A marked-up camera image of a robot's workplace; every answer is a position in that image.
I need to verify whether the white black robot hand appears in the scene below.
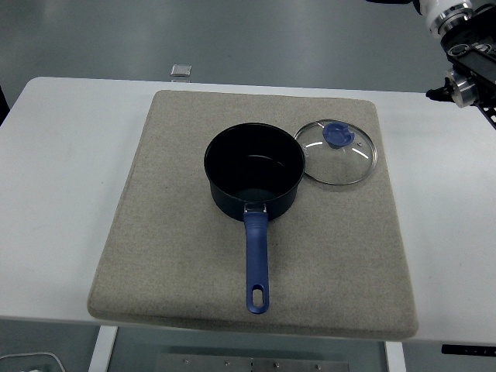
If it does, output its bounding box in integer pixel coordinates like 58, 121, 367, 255
366, 0, 443, 32

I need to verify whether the glass pot lid blue knob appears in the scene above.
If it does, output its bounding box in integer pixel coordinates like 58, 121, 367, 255
292, 118, 379, 188

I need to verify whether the beige fabric mat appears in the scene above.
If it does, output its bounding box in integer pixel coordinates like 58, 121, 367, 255
86, 89, 420, 342

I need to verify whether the black bar under table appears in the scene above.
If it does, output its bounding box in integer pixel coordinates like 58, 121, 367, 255
441, 343, 496, 357

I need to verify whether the white table leg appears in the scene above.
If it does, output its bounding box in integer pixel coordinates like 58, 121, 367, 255
88, 325, 119, 372
383, 341, 408, 372

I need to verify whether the grey metal plate with screws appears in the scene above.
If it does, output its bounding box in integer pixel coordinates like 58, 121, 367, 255
154, 352, 352, 372

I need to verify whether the white rounded object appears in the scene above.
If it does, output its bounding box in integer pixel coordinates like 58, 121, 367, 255
0, 351, 65, 372

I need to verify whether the dark pot with blue handle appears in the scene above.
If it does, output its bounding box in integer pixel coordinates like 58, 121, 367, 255
203, 122, 308, 316

